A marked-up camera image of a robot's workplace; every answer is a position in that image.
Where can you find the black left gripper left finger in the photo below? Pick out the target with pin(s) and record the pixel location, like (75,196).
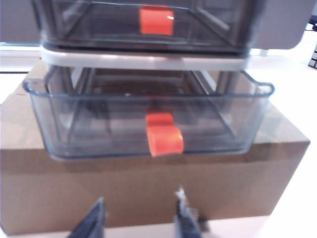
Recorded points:
(92,223)

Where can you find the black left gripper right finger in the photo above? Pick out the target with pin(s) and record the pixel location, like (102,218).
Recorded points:
(187,223)

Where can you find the clear plastic drawer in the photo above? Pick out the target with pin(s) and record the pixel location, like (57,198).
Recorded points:
(99,134)
(99,24)

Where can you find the white plastic drawer cabinet frame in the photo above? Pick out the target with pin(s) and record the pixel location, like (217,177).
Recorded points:
(148,62)

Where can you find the brown cardboard box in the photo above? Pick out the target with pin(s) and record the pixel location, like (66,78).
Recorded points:
(123,188)

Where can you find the white partition foot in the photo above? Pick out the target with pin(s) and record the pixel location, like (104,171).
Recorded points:
(263,52)

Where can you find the black Rubik's cube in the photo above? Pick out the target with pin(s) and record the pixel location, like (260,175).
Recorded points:
(313,57)

